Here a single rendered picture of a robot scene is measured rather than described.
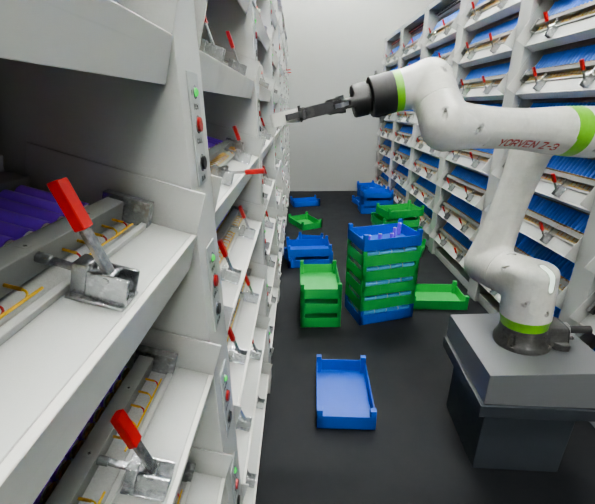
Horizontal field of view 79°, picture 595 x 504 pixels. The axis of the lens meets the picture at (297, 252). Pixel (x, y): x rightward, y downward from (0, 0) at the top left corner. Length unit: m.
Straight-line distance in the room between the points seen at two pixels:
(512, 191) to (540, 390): 0.55
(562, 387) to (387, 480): 0.55
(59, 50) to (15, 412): 0.19
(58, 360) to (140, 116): 0.26
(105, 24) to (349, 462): 1.23
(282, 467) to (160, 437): 0.87
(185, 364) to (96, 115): 0.32
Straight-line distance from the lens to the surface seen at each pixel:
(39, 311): 0.28
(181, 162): 0.42
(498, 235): 1.24
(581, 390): 1.24
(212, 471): 0.66
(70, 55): 0.27
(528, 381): 1.16
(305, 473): 1.28
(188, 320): 0.49
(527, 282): 1.13
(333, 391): 1.51
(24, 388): 0.24
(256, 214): 1.14
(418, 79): 0.93
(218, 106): 1.12
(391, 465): 1.33
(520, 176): 1.25
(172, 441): 0.46
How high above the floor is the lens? 1.03
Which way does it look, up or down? 22 degrees down
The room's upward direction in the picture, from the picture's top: 1 degrees counter-clockwise
